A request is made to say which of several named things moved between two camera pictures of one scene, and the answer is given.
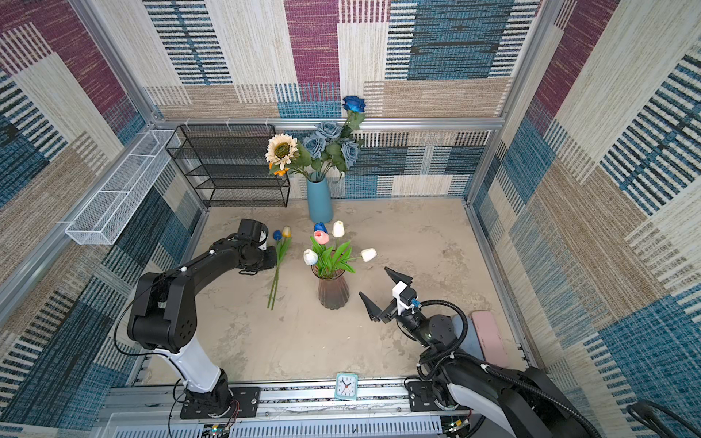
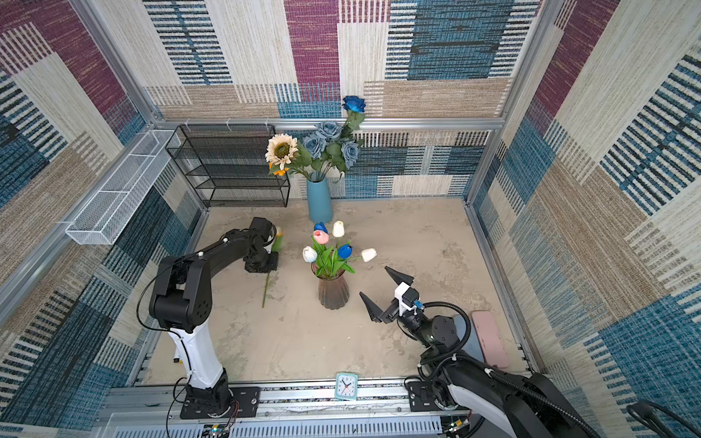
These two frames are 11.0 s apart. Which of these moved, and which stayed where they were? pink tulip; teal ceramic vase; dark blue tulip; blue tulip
Moved: dark blue tulip
Stayed: blue tulip; pink tulip; teal ceramic vase
